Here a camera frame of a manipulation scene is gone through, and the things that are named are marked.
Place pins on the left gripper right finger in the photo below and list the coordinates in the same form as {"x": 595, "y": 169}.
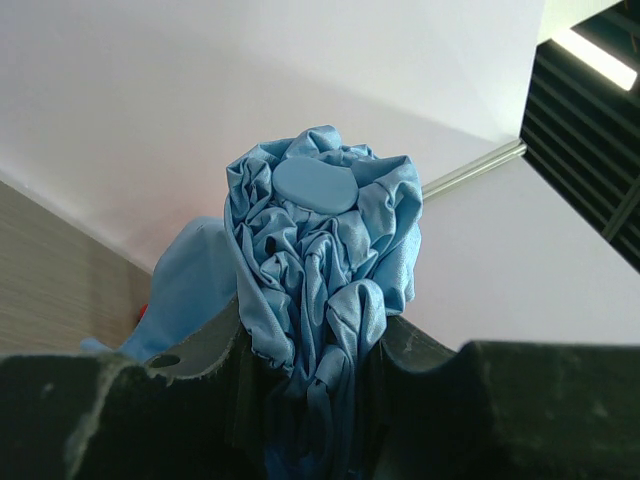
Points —
{"x": 500, "y": 410}

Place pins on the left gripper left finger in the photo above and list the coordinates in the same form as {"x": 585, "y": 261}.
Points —
{"x": 190, "y": 412}

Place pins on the light blue folding umbrella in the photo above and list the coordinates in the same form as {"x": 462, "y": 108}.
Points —
{"x": 317, "y": 245}

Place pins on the red plastic shopping basket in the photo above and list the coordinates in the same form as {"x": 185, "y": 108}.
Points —
{"x": 142, "y": 311}

